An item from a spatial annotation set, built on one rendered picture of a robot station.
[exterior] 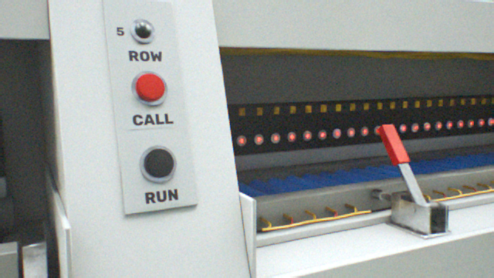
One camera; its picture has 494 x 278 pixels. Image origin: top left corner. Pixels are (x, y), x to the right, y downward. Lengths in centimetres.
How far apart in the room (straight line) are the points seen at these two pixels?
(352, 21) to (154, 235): 22
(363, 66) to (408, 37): 23
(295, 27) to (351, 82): 28
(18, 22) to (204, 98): 11
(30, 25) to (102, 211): 11
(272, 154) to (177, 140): 23
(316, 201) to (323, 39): 13
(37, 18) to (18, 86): 19
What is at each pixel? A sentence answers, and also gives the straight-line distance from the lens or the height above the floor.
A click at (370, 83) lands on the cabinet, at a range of 62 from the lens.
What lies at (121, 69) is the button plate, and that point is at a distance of 26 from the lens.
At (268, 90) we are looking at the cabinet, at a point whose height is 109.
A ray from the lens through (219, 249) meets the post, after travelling 26.
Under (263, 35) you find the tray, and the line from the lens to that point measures 32.
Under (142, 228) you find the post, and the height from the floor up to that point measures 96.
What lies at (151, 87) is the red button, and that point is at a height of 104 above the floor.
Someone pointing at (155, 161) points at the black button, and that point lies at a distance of 25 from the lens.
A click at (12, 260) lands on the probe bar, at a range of 29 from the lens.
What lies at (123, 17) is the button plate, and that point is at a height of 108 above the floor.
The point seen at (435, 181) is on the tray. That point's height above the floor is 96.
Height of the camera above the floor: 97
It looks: 9 degrees up
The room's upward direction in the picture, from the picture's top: 8 degrees counter-clockwise
